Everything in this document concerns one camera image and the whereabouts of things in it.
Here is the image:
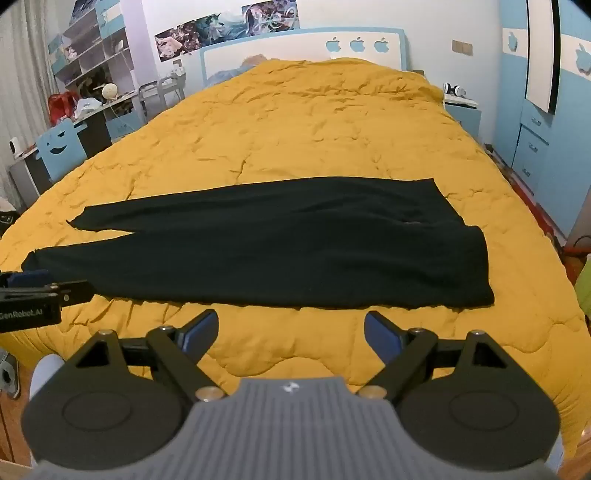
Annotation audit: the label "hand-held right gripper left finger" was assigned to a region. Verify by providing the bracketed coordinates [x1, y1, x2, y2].
[65, 309, 227, 402]

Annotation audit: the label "grey bedside cart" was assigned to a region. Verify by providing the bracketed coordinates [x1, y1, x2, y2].
[137, 75, 186, 117]

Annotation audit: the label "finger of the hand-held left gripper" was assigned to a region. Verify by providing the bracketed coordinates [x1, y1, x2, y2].
[0, 280, 96, 306]
[0, 271, 56, 289]

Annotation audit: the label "white plastic bag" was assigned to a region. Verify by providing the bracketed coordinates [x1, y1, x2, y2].
[74, 98, 105, 119]

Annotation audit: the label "grey shoe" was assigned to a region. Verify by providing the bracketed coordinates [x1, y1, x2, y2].
[0, 350, 22, 400]

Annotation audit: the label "blue wardrobe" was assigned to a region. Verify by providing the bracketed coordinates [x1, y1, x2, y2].
[493, 0, 591, 241]

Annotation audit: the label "yellow quilted blanket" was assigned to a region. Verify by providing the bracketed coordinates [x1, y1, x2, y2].
[0, 58, 591, 468]

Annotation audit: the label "anime wall poster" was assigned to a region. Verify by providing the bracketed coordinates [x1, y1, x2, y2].
[240, 0, 301, 36]
[196, 11, 246, 45]
[154, 23, 202, 62]

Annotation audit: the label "white and blue headboard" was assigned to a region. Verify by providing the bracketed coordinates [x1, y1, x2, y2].
[199, 28, 410, 86]

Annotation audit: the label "green object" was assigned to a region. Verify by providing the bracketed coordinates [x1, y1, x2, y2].
[574, 253, 591, 326]

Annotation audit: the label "black pants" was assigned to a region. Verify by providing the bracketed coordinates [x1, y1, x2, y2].
[21, 176, 496, 310]

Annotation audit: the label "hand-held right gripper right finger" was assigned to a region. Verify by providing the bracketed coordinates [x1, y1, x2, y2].
[358, 311, 519, 400]

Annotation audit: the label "cluttered desk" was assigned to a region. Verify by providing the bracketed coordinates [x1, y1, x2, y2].
[9, 90, 145, 197]

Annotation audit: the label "blue smiley chair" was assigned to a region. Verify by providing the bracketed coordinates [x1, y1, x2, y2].
[36, 119, 88, 184]

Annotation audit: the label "red bag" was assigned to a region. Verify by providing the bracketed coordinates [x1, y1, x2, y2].
[48, 91, 80, 123]

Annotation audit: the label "grey curtain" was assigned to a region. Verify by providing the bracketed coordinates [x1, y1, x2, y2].
[0, 0, 63, 210]

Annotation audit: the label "wardrobe mirror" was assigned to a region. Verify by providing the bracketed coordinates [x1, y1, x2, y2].
[526, 0, 562, 114]

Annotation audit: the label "blue pillow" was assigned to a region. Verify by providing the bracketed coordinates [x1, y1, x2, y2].
[205, 54, 274, 86]

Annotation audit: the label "blue nightstand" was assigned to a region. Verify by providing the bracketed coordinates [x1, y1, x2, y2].
[442, 95, 482, 145]

